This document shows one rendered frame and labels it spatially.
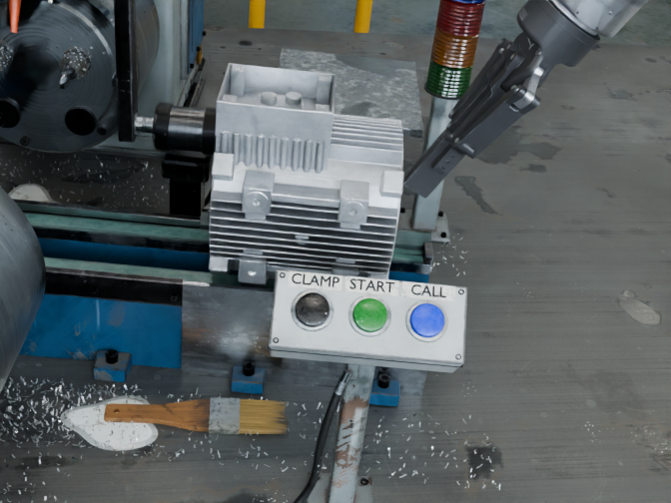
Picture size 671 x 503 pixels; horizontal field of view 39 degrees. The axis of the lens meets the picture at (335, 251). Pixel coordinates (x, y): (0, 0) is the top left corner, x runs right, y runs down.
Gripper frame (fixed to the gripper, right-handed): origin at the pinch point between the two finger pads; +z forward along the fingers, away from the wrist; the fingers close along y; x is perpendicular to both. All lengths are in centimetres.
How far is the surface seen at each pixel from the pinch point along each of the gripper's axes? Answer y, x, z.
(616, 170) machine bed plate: -61, 51, 6
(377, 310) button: 21.8, -3.6, 5.6
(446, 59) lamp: -33.2, 4.4, -0.5
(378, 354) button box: 24.1, -1.8, 7.9
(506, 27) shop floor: -351, 121, 58
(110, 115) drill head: -27.0, -28.7, 30.3
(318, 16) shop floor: -339, 42, 104
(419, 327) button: 22.6, -0.1, 4.3
